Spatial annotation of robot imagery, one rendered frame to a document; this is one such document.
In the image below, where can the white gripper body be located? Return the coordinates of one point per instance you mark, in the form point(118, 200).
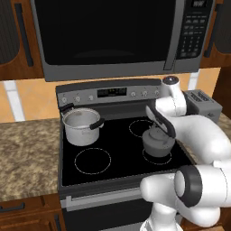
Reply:
point(154, 115)

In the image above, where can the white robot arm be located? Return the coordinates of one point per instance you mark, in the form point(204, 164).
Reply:
point(207, 141)

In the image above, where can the silver stove knob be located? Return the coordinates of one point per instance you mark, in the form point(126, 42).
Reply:
point(91, 97)
point(133, 94)
point(156, 92)
point(63, 100)
point(145, 93)
point(77, 98)

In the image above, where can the dark grey kettle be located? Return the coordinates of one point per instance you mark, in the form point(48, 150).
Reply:
point(157, 146)

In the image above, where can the black and silver stove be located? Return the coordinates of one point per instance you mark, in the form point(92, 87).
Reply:
point(120, 150)

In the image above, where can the grey toaster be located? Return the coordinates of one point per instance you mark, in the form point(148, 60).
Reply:
point(207, 103)

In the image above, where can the black and silver microwave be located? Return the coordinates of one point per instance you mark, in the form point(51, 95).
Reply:
point(105, 33)

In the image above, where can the black oven door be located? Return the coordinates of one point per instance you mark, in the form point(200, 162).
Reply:
point(105, 217)

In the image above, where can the brown cupboard door dark panel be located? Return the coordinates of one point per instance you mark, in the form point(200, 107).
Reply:
point(224, 27)
point(9, 69)

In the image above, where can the brown wooden drawer front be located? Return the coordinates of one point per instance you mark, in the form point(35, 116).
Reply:
point(39, 204)

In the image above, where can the brown wooden cupboard door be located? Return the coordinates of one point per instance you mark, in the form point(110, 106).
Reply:
point(27, 225)

